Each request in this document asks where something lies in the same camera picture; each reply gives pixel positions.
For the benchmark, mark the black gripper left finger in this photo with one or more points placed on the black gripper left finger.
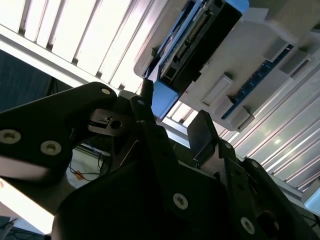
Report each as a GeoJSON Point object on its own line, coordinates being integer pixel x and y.
{"type": "Point", "coordinates": [37, 120]}

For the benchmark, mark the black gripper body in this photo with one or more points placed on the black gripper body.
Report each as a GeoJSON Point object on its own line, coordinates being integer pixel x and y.
{"type": "Point", "coordinates": [112, 207]}

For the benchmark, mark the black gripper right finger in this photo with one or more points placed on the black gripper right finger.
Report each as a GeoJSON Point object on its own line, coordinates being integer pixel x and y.
{"type": "Point", "coordinates": [202, 130]}

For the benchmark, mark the hard disk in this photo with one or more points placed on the hard disk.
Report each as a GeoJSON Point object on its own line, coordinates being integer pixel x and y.
{"type": "Point", "coordinates": [215, 32]}

